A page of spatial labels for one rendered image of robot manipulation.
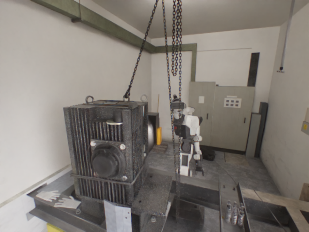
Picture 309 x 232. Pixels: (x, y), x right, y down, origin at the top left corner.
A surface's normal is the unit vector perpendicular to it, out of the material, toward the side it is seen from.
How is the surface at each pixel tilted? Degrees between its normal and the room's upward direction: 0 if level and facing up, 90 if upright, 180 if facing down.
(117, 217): 90
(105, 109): 90
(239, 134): 90
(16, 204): 90
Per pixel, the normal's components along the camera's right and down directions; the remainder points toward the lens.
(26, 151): 0.93, 0.08
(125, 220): -0.18, 0.23
